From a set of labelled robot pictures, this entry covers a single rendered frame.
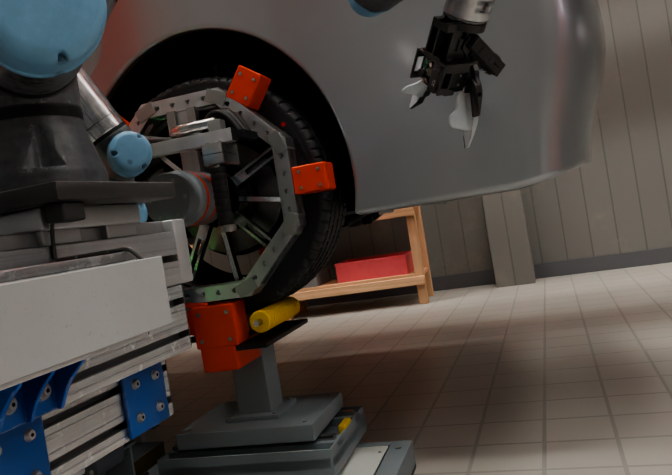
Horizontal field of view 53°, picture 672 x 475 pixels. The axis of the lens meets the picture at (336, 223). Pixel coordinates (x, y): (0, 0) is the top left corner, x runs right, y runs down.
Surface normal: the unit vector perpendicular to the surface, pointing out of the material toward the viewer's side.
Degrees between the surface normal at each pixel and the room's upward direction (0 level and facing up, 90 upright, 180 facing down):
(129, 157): 90
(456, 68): 130
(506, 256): 90
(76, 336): 90
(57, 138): 72
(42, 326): 90
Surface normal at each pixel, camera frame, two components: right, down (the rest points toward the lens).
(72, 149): 0.74, -0.42
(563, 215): -0.29, 0.05
